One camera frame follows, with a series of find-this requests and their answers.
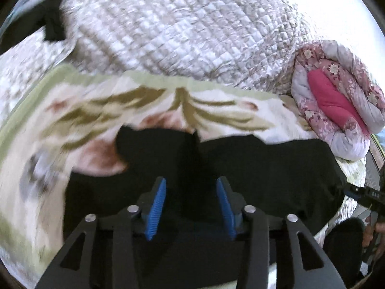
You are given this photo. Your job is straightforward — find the black pants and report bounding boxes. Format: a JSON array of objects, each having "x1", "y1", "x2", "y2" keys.
[{"x1": 63, "y1": 127, "x2": 347, "y2": 288}]

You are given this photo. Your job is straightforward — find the person's right hand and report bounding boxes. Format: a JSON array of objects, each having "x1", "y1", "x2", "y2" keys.
[{"x1": 362, "y1": 217, "x2": 385, "y2": 261}]

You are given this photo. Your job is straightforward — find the pink floral rolled comforter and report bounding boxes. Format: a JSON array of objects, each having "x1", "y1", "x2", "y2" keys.
[{"x1": 291, "y1": 40, "x2": 384, "y2": 160}]

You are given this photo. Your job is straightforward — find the magenta pink pillow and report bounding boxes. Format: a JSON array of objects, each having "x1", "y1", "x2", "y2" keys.
[{"x1": 307, "y1": 69, "x2": 370, "y2": 136}]

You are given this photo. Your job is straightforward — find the floral fleece blanket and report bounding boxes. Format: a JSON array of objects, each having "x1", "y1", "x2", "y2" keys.
[{"x1": 0, "y1": 63, "x2": 366, "y2": 289}]

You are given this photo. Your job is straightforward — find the quilted beige bedspread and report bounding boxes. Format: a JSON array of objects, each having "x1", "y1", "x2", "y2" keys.
[{"x1": 1, "y1": 0, "x2": 314, "y2": 119}]

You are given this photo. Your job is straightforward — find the dark clothes pile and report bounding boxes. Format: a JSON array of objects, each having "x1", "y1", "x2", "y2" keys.
[{"x1": 1, "y1": 0, "x2": 66, "y2": 53}]

